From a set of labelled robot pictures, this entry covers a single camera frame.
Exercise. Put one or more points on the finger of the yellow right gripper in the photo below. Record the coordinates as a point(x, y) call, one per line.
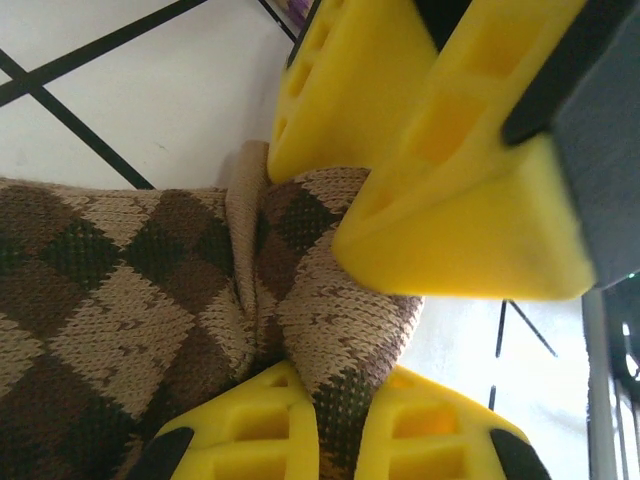
point(475, 225)
point(350, 90)

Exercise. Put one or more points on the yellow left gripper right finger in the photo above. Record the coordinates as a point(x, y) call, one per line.
point(425, 450)

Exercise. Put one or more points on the brown green argyle sock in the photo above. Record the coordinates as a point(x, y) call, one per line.
point(125, 280)

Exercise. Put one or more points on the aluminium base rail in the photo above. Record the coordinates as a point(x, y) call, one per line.
point(600, 390)

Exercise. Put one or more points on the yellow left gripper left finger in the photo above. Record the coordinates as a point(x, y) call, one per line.
point(250, 440)

